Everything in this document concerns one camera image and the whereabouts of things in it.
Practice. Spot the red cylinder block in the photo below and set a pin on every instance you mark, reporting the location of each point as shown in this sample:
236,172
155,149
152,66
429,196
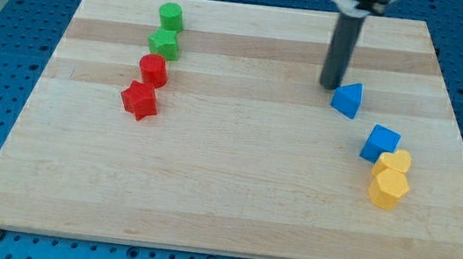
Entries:
153,70

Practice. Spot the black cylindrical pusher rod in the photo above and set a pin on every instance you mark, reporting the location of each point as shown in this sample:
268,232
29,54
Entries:
340,50

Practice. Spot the wooden board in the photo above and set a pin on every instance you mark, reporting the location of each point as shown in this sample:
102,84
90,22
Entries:
245,156

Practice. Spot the yellow heart block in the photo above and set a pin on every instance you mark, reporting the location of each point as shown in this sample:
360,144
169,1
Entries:
399,161

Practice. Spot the blue cube block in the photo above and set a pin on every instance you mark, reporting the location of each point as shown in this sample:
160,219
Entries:
380,140

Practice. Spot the green cylinder block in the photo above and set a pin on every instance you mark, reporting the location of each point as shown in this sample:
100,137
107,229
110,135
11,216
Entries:
171,17

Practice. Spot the blue triangle block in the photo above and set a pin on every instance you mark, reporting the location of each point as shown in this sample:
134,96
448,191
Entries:
347,99

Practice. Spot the green star block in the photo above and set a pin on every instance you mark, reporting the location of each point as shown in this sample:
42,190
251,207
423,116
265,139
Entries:
164,42

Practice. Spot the yellow hexagon block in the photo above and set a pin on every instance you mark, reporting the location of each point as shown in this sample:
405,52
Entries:
387,189

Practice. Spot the red star block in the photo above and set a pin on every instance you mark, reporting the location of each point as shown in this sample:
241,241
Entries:
140,99

